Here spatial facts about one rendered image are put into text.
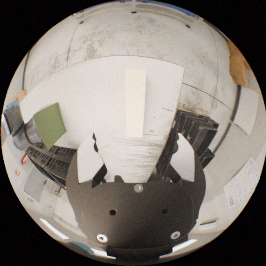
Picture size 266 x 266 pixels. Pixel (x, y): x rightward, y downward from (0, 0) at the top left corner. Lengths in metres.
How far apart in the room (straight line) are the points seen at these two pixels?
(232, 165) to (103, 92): 2.81
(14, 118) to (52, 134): 0.25
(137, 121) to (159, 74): 0.20
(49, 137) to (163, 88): 0.56
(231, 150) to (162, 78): 2.56
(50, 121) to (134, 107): 0.40
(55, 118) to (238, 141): 2.96
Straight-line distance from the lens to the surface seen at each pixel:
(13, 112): 0.49
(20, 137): 0.52
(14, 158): 3.60
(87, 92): 0.36
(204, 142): 1.03
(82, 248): 0.27
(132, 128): 0.29
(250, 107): 2.52
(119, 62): 0.33
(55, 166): 0.59
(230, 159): 2.71
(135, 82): 0.25
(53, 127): 0.48
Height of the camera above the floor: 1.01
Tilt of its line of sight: 57 degrees down
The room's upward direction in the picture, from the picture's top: 180 degrees clockwise
